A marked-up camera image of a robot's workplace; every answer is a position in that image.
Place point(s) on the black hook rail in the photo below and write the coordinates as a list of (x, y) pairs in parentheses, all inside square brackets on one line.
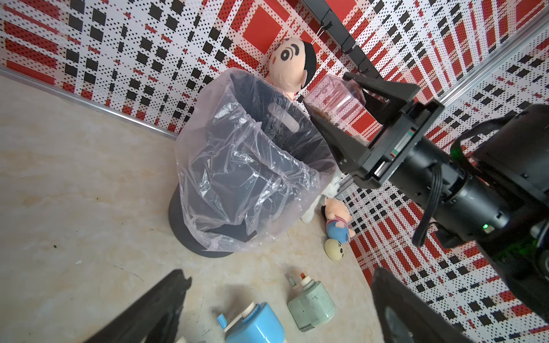
[(330, 23)]

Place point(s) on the green pencil sharpener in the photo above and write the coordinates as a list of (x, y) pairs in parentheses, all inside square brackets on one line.
[(312, 306)]

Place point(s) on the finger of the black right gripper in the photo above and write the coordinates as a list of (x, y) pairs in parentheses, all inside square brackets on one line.
[(385, 101), (349, 153)]

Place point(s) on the bright blue pencil sharpener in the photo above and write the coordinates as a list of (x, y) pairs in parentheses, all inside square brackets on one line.
[(257, 323)]

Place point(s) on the pink pig plush blue shirt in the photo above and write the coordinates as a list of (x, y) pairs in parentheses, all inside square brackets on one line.
[(337, 221)]

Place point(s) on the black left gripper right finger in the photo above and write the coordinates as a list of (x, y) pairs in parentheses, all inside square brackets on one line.
[(404, 317)]

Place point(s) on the hanging boy doll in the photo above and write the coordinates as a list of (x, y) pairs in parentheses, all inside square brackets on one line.
[(292, 66)]

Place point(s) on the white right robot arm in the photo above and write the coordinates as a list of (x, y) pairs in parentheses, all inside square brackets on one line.
[(491, 187)]

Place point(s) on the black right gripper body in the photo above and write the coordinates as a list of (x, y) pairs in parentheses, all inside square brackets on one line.
[(403, 156)]

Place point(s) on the dark grey trash bin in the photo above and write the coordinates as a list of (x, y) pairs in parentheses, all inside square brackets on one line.
[(240, 171)]

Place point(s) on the pink sharpener shavings tray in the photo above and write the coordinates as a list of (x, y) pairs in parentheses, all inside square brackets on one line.
[(338, 101)]

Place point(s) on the grey white husky plush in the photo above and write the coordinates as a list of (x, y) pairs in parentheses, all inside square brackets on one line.
[(328, 193)]

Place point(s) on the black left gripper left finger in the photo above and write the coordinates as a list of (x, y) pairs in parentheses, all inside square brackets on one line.
[(154, 317)]

